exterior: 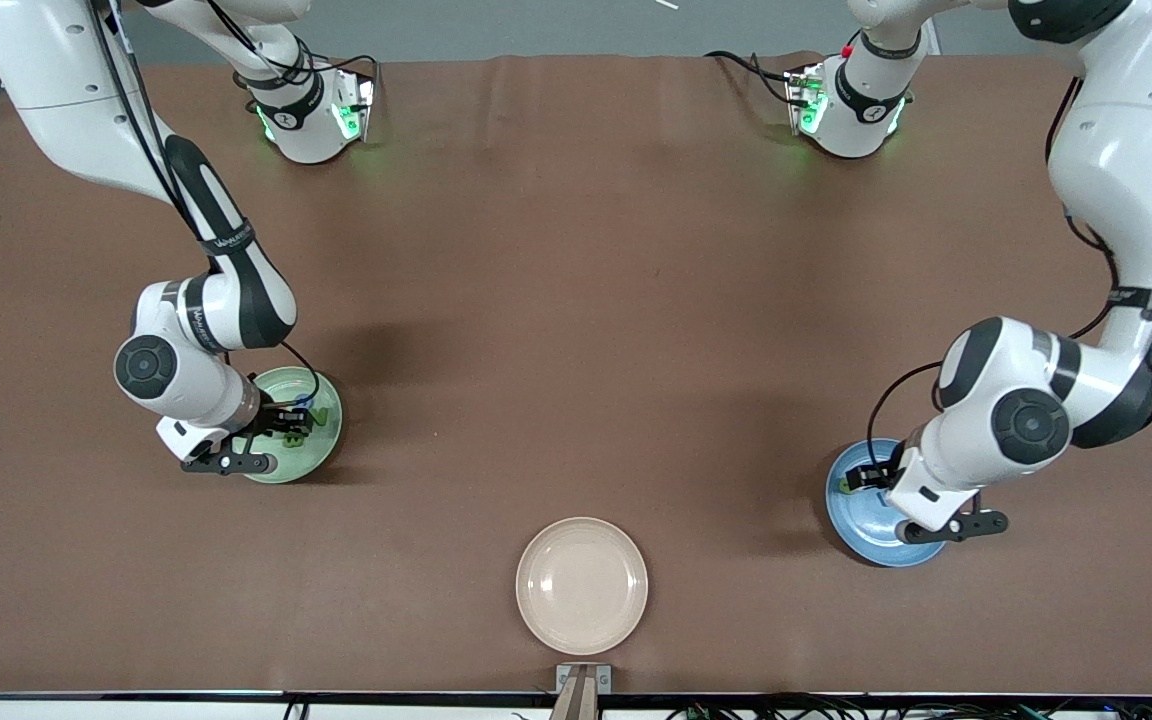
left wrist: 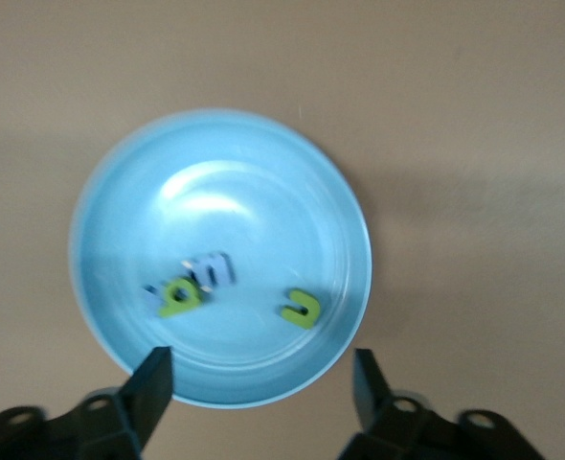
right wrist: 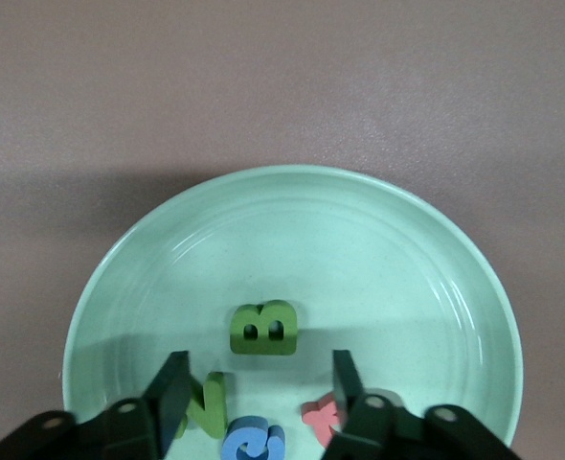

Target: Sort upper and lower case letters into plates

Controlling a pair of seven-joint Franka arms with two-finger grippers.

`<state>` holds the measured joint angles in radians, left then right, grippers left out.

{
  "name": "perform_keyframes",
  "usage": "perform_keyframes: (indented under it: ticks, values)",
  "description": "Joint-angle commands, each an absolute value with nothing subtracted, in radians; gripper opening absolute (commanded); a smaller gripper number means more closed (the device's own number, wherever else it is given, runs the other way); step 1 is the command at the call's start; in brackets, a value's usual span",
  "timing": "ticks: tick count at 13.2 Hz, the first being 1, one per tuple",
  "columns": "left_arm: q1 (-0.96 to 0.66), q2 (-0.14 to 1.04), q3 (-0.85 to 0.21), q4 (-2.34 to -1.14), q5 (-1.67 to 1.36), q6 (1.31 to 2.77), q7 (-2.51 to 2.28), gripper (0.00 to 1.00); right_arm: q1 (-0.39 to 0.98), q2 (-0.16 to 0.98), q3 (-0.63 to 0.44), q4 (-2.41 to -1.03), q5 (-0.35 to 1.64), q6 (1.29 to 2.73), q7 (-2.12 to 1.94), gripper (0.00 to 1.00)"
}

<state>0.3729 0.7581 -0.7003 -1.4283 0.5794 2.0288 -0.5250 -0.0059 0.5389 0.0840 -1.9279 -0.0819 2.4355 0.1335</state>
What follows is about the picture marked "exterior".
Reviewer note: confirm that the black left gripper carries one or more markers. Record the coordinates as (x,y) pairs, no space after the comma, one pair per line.
(877,476)

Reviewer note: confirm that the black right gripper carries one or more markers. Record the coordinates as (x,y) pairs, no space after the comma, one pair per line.
(276,417)

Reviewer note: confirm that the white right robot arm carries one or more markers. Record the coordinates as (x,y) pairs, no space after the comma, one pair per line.
(66,90)

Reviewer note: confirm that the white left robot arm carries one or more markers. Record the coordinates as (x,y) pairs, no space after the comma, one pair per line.
(1126,170)

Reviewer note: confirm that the green plate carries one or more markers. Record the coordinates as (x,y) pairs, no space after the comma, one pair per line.
(321,450)

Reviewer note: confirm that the blue plate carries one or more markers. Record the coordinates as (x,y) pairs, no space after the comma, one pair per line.
(851,530)

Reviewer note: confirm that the beige plate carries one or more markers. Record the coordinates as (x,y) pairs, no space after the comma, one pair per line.
(581,585)

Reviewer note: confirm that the table cover cloth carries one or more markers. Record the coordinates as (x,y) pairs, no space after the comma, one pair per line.
(576,250)

